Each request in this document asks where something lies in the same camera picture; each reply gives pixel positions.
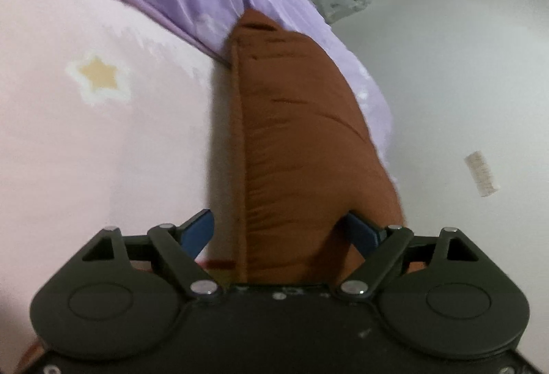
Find pale patterned cloth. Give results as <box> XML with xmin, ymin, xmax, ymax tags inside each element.
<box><xmin>317</xmin><ymin>0</ymin><xmax>375</xmax><ymax>24</ymax></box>

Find rust brown pillow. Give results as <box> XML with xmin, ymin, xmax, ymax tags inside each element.
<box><xmin>199</xmin><ymin>9</ymin><xmax>425</xmax><ymax>287</ymax></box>

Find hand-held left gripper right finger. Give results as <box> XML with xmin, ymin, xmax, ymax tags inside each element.
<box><xmin>335</xmin><ymin>213</ymin><xmax>479</xmax><ymax>298</ymax></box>

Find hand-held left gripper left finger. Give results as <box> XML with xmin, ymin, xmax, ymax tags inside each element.
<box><xmin>81</xmin><ymin>209</ymin><xmax>224</xmax><ymax>298</ymax></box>

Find pink bed sheet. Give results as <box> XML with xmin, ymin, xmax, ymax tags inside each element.
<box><xmin>0</xmin><ymin>0</ymin><xmax>241</xmax><ymax>374</ymax></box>

